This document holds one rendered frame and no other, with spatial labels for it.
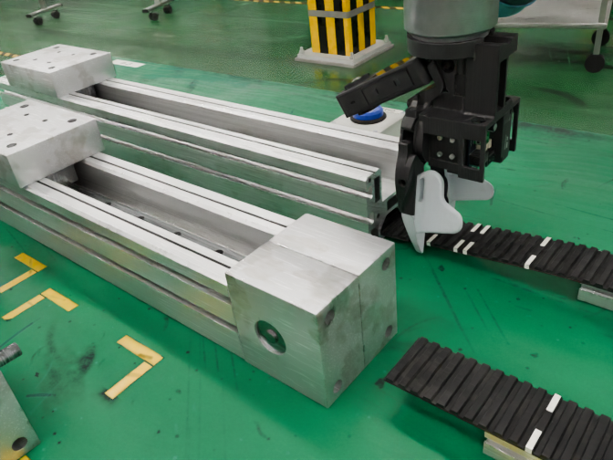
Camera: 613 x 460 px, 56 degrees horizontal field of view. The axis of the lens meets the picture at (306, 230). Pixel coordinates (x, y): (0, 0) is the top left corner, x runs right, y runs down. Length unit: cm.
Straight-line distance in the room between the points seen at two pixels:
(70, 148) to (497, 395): 52
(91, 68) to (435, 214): 65
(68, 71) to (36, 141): 31
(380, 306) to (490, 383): 10
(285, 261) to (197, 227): 17
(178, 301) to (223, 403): 11
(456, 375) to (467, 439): 4
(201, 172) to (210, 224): 20
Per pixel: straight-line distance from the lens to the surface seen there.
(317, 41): 402
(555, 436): 41
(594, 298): 56
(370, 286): 44
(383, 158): 64
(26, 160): 69
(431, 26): 48
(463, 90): 51
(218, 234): 56
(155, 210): 63
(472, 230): 60
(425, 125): 51
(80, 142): 72
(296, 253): 45
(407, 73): 52
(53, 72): 98
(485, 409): 42
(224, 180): 72
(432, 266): 58
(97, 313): 60
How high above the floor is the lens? 113
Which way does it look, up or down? 33 degrees down
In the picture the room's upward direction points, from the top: 7 degrees counter-clockwise
